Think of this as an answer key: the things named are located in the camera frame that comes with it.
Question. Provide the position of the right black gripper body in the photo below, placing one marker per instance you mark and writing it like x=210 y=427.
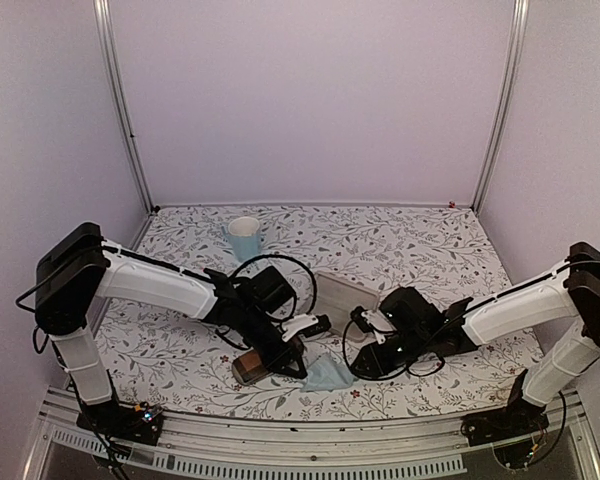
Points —
x=409 y=352

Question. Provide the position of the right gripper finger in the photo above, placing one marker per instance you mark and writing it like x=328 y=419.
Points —
x=375 y=373
x=367 y=356

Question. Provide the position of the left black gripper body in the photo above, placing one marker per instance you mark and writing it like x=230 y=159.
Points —
x=267 y=354

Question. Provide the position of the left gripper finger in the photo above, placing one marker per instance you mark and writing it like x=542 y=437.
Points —
x=295 y=367
x=281 y=368

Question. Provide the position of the brown plaid glasses case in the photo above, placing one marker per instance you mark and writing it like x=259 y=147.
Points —
x=249 y=368

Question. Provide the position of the small blue cloth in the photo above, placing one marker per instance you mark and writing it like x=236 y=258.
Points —
x=327 y=375

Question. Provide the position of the pink glasses case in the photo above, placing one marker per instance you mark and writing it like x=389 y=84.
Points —
x=338 y=297

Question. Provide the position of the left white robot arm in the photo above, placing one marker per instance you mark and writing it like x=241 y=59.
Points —
x=84 y=266

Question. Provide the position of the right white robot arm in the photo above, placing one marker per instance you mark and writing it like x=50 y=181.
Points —
x=406 y=326

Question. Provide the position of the light blue mug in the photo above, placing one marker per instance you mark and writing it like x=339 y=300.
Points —
x=244 y=237

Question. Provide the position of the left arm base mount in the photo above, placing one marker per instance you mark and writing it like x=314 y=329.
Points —
x=141 y=423

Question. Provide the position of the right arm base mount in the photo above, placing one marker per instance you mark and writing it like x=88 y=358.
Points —
x=518 y=417

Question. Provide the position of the front aluminium rail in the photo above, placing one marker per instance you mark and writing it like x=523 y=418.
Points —
x=207 y=447

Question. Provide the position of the right aluminium frame post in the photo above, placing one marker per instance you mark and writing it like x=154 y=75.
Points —
x=514 y=53

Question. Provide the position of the aluminium frame post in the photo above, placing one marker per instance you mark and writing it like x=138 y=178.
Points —
x=514 y=53
x=104 y=26

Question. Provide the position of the left aluminium frame post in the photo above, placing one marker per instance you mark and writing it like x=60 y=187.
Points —
x=104 y=26

